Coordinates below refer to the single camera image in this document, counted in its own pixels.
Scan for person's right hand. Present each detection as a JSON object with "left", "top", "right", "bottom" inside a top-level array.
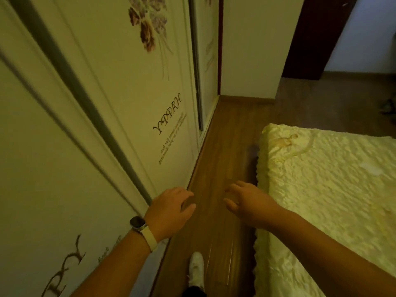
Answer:
[{"left": 223, "top": 181, "right": 287, "bottom": 231}]

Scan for person's left hand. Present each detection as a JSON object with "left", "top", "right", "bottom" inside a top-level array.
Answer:
[{"left": 144, "top": 187, "right": 197, "bottom": 243}]

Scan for person's left forearm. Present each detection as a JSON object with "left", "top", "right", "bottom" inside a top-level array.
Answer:
[{"left": 71, "top": 229, "right": 155, "bottom": 297}]

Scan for person's right forearm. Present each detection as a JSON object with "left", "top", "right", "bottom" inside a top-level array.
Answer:
[{"left": 269, "top": 210, "right": 396, "bottom": 297}]

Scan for person's white shoe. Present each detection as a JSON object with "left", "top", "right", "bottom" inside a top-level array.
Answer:
[{"left": 187, "top": 251, "right": 206, "bottom": 291}]

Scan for person's black trousers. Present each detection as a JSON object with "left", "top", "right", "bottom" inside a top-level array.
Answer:
[{"left": 181, "top": 286, "right": 208, "bottom": 297}]

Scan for smartwatch with white band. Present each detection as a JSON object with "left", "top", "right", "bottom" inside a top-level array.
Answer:
[{"left": 129, "top": 215, "right": 159, "bottom": 253}]

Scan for bed with pale yellow bedspread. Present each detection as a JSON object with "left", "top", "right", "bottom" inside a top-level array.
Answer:
[{"left": 253, "top": 123, "right": 396, "bottom": 297}]

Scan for white floral sliding wardrobe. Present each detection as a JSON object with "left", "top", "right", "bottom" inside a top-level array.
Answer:
[{"left": 0, "top": 0, "right": 221, "bottom": 297}]

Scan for dark brown wooden door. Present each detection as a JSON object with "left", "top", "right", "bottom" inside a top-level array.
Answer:
[{"left": 282, "top": 0, "right": 359, "bottom": 81}]

